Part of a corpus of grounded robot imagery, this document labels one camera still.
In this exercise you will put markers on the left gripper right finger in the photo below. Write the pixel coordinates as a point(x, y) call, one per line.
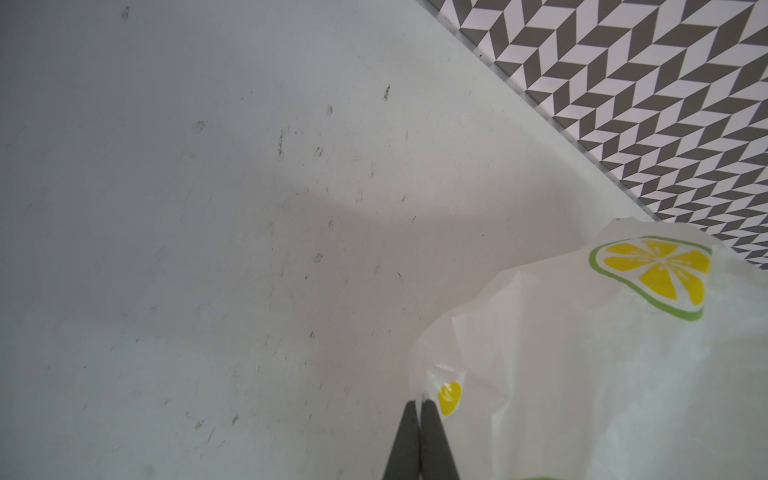
point(437, 462)

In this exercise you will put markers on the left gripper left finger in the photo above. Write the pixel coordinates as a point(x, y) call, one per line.
point(404, 459)

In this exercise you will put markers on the white lemon print plastic bag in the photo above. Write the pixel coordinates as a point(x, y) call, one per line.
point(642, 355)

